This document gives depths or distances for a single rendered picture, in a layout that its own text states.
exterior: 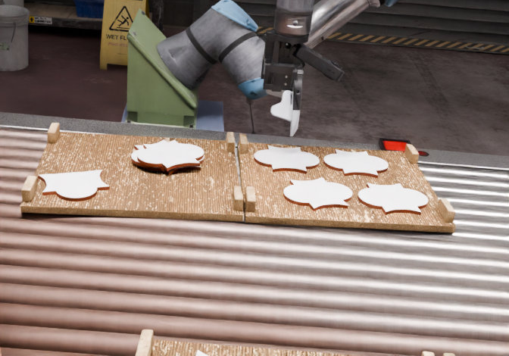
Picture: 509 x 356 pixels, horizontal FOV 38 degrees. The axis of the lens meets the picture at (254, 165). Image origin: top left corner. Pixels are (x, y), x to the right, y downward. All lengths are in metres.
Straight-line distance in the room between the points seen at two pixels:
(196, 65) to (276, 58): 0.41
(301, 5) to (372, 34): 4.90
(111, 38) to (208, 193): 3.65
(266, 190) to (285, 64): 0.26
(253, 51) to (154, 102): 0.28
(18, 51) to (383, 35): 3.03
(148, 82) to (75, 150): 0.33
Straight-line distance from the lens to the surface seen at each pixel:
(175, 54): 1.89
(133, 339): 1.09
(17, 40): 5.00
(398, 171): 1.65
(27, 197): 1.40
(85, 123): 1.80
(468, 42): 6.61
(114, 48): 5.04
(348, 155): 1.66
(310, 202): 1.43
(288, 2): 1.47
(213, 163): 1.57
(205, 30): 1.86
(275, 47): 1.50
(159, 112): 1.88
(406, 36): 6.44
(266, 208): 1.41
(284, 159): 1.60
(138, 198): 1.41
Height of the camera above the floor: 1.60
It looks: 25 degrees down
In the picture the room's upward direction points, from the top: 6 degrees clockwise
